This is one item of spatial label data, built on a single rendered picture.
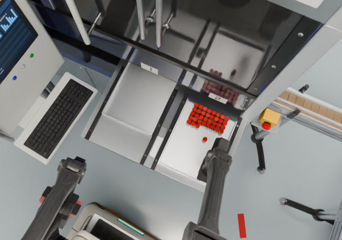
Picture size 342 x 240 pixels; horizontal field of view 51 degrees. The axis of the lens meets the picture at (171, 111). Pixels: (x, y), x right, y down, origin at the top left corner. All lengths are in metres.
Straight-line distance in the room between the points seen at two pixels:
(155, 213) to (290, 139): 1.11
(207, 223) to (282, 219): 1.73
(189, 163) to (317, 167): 1.34
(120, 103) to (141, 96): 0.11
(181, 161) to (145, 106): 0.32
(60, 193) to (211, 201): 0.45
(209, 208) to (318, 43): 0.53
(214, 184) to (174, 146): 0.62
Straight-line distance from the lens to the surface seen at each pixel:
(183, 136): 1.70
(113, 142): 1.71
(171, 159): 1.68
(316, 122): 1.82
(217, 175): 1.14
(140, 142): 1.70
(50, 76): 1.89
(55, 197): 1.13
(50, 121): 1.84
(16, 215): 2.72
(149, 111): 1.72
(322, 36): 0.98
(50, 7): 1.61
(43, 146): 1.83
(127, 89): 1.76
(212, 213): 1.02
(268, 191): 2.67
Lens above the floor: 2.55
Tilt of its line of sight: 75 degrees down
